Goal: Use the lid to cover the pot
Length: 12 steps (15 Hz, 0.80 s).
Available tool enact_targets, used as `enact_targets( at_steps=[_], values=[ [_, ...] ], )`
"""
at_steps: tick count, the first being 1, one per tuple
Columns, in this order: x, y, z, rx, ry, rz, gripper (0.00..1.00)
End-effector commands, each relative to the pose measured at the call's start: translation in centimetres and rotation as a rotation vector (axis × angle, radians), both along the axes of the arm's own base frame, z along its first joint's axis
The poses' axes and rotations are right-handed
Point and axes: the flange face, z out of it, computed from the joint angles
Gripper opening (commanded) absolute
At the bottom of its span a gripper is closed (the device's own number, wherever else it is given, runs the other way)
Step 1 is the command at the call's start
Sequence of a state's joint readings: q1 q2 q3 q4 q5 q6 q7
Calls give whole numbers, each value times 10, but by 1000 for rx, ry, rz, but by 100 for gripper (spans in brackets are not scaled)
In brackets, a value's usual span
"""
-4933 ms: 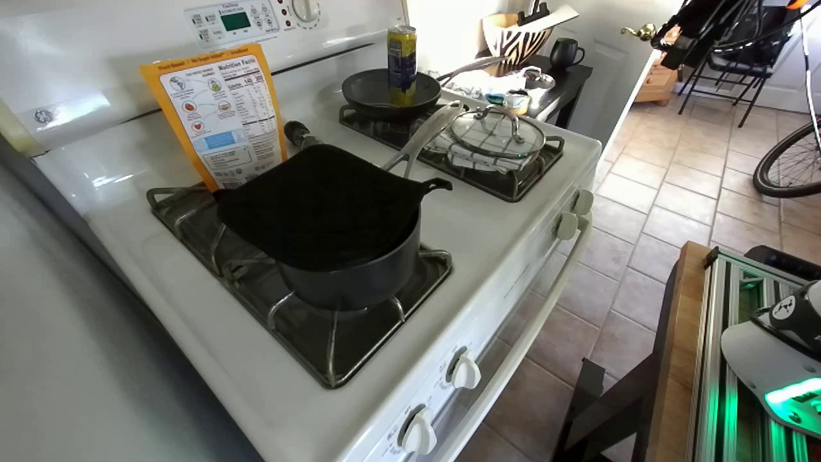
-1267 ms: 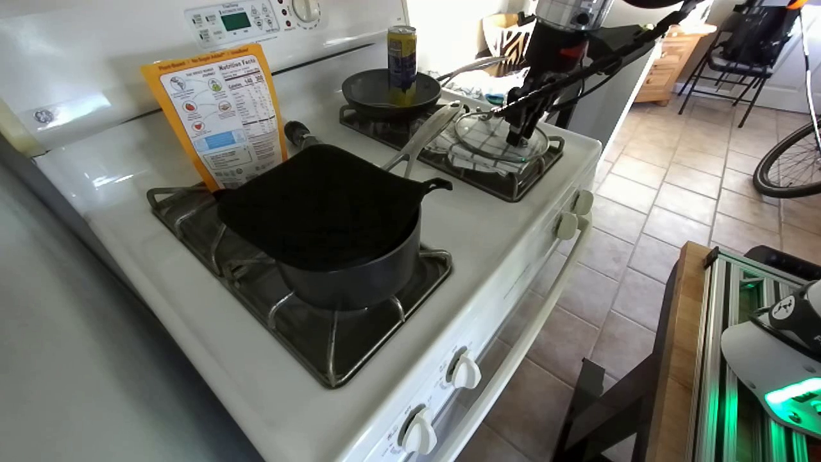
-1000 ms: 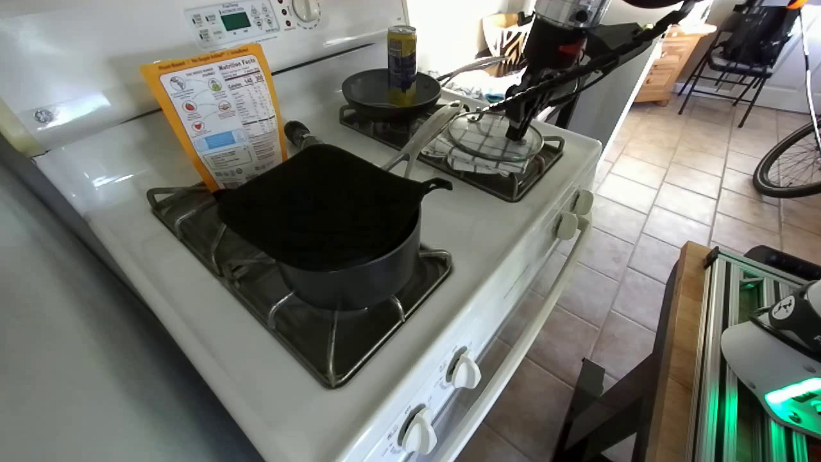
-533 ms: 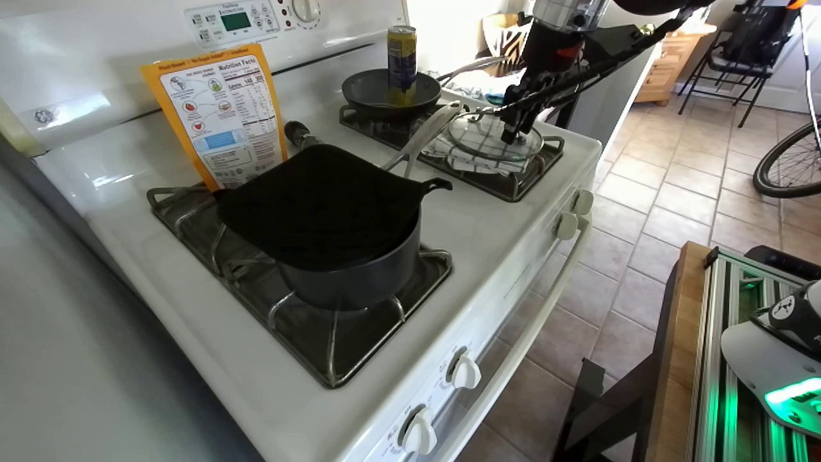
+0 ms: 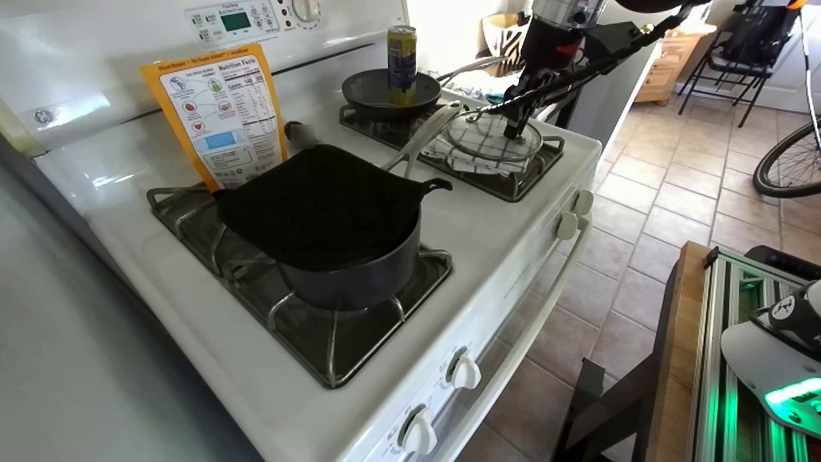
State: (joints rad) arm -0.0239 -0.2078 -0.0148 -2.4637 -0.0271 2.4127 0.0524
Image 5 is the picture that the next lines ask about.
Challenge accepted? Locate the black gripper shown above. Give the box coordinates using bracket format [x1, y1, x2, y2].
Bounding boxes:
[503, 20, 601, 140]

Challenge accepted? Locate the round glass pot lid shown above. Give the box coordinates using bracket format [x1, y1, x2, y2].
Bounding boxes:
[444, 110, 546, 163]

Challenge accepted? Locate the black cooking pot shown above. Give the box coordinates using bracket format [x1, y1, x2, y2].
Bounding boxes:
[212, 117, 457, 314]

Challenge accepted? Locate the black burner grate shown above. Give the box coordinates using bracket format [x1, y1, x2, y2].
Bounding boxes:
[339, 99, 567, 206]
[143, 185, 457, 392]

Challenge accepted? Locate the white checkered dish cloth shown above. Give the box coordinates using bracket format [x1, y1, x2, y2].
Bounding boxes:
[419, 99, 560, 176]

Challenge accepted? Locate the white plastic utensil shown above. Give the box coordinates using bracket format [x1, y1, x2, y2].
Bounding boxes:
[380, 103, 465, 175]

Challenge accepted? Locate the white stove knob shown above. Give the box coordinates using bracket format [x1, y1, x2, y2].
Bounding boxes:
[552, 211, 583, 240]
[398, 406, 440, 457]
[570, 188, 594, 217]
[444, 347, 485, 392]

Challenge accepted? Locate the white gas stove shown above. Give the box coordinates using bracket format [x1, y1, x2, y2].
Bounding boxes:
[0, 0, 606, 462]

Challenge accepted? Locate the yellow and blue can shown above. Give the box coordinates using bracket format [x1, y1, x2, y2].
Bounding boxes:
[384, 22, 420, 93]

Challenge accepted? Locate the wooden crate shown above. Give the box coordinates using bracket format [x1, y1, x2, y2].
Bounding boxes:
[633, 27, 715, 107]

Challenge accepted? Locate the black frying pan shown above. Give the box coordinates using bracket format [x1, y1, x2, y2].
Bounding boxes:
[339, 56, 515, 121]

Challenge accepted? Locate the black chair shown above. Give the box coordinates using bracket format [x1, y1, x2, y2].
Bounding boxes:
[674, 0, 806, 131]

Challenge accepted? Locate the black bicycle wheel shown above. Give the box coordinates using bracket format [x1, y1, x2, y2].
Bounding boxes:
[751, 115, 821, 201]

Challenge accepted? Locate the wooden board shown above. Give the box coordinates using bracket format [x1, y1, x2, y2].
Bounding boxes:
[644, 240, 715, 462]

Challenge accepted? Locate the dark wooden brace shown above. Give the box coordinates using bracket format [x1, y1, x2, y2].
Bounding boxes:
[548, 355, 662, 462]

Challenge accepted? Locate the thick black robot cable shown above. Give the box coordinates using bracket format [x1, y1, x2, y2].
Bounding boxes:
[478, 0, 712, 117]

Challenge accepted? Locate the aluminium frame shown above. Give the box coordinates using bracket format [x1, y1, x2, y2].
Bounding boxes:
[693, 246, 821, 462]

